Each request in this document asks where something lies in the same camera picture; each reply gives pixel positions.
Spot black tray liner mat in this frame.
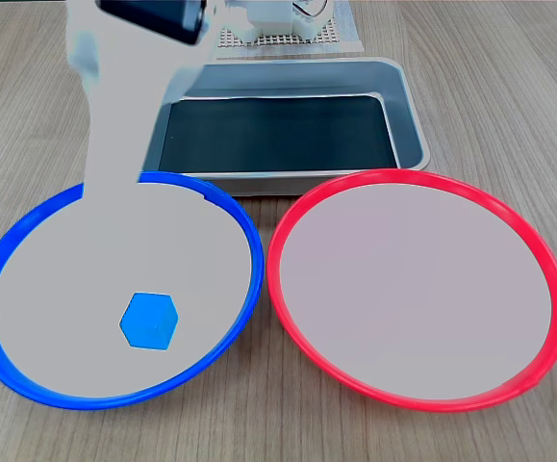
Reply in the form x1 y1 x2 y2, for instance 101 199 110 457
158 94 401 174

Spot blue-rimmed white dish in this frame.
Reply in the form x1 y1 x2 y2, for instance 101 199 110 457
0 169 265 412

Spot red-rimmed white dish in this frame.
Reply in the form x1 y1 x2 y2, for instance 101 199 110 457
266 167 557 414

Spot white perforated mat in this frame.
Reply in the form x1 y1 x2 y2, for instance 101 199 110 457
216 0 367 62

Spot silver metal tray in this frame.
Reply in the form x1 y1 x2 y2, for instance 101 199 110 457
140 56 432 197

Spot blue cube block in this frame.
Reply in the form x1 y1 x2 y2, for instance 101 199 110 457
118 292 181 351

